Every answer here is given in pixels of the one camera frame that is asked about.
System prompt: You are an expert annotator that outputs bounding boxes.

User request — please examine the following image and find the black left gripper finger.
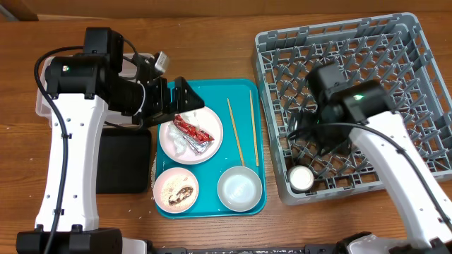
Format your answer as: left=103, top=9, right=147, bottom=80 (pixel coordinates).
left=143, top=113, right=175, bottom=128
left=171, top=77, right=205, bottom=114

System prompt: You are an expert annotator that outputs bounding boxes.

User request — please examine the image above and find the red foil snack wrapper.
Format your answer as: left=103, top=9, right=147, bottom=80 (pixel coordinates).
left=172, top=115, right=215, bottom=155

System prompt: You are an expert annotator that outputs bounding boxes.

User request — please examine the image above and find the small pink bowl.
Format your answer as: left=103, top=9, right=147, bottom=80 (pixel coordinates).
left=153, top=167, right=200, bottom=214

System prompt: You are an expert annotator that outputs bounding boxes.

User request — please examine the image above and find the brown food scrap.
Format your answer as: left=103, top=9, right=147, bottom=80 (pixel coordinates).
left=168, top=186, right=194, bottom=205

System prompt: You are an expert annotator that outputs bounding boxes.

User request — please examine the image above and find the white paper cup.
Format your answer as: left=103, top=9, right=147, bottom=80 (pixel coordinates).
left=287, top=165, right=314, bottom=192

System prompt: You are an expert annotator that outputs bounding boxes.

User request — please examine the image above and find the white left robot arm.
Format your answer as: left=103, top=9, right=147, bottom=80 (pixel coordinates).
left=16, top=28, right=205, bottom=253

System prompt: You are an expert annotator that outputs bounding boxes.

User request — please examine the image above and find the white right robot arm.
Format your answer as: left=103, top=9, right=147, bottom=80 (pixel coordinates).
left=287, top=62, right=451, bottom=253

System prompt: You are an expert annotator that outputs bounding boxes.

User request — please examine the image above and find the black rectangular waste tray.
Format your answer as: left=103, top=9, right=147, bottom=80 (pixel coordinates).
left=96, top=128, right=152, bottom=194

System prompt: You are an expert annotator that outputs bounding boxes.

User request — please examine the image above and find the clear plastic waste bin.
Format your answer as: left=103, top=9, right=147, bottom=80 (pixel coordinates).
left=35, top=56, right=137, bottom=125

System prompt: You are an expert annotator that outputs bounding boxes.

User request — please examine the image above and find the grey plastic dishwasher rack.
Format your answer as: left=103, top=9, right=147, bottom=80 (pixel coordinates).
left=254, top=13, right=451, bottom=205

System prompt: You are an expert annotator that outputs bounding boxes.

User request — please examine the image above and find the large white plate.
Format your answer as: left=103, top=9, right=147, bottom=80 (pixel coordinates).
left=159, top=107, right=223, bottom=165

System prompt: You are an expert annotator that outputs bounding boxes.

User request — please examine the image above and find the left wooden chopstick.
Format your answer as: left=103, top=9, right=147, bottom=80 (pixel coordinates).
left=227, top=98, right=245, bottom=167

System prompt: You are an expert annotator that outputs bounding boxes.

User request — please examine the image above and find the wooden chopstick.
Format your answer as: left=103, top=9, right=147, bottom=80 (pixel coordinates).
left=249, top=90, right=259, bottom=167
left=227, top=98, right=245, bottom=167

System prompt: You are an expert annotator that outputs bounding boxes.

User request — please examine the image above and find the teal plastic serving tray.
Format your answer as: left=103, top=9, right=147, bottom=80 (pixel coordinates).
left=155, top=79, right=266, bottom=219

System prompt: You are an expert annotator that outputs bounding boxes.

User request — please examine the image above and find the right wooden chopstick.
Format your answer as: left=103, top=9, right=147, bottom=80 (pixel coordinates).
left=249, top=90, right=259, bottom=167

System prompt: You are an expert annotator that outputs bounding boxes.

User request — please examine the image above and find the grey ceramic bowl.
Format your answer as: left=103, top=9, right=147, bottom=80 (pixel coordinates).
left=217, top=166, right=263, bottom=212

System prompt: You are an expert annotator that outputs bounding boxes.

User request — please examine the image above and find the black rail at table edge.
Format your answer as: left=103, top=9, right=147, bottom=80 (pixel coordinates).
left=119, top=231, right=403, bottom=254

